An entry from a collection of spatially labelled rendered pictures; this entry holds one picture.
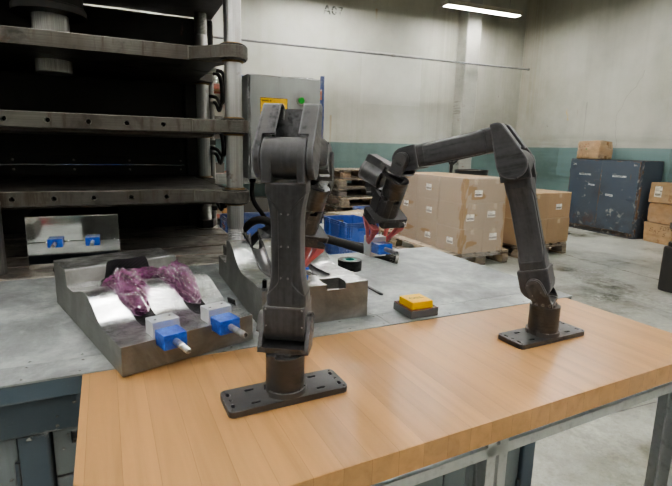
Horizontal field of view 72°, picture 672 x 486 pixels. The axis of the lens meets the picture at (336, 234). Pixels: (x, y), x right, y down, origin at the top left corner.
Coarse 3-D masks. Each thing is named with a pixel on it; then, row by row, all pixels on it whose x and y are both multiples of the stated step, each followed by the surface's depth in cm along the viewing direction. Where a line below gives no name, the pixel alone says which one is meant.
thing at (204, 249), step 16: (16, 240) 196; (128, 240) 201; (144, 240) 201; (160, 240) 202; (176, 240) 203; (192, 240) 204; (208, 240) 204; (224, 240) 205; (16, 256) 168; (176, 256) 176; (192, 256) 174; (208, 256) 175; (16, 272) 148; (32, 272) 148; (48, 272) 149
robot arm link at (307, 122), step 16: (272, 112) 71; (288, 112) 74; (304, 112) 70; (320, 112) 72; (272, 128) 69; (288, 128) 74; (304, 128) 69; (320, 128) 72; (256, 144) 68; (320, 144) 73; (256, 160) 68; (320, 160) 87; (256, 176) 70
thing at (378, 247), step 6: (372, 240) 125; (378, 240) 126; (384, 240) 127; (366, 246) 127; (372, 246) 125; (378, 246) 122; (384, 246) 122; (390, 246) 123; (366, 252) 127; (372, 252) 126; (378, 252) 122; (384, 252) 123; (390, 252) 119; (396, 252) 119
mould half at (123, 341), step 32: (96, 256) 119; (128, 256) 120; (160, 256) 121; (64, 288) 108; (96, 288) 99; (160, 288) 101; (96, 320) 89; (128, 320) 91; (192, 320) 92; (128, 352) 80; (160, 352) 84; (192, 352) 88
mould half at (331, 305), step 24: (240, 240) 131; (264, 240) 132; (240, 264) 121; (312, 264) 126; (240, 288) 119; (264, 288) 102; (312, 288) 105; (360, 288) 110; (336, 312) 108; (360, 312) 111
